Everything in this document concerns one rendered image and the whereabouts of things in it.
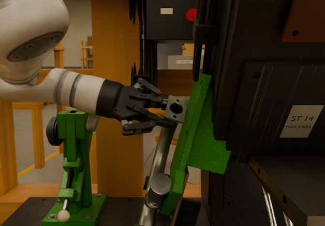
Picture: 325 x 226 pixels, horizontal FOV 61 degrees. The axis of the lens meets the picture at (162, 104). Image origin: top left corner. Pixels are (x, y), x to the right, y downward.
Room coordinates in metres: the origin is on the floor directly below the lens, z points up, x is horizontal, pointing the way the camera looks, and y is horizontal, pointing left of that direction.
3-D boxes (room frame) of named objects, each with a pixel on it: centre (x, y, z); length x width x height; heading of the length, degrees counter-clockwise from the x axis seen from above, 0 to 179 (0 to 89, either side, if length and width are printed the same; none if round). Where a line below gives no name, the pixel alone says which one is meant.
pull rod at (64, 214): (0.61, 0.23, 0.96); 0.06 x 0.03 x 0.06; 0
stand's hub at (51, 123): (0.69, 0.28, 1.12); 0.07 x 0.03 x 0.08; 0
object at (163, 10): (0.77, -0.04, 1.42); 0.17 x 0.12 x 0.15; 90
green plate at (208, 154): (0.50, -0.08, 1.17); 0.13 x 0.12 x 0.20; 90
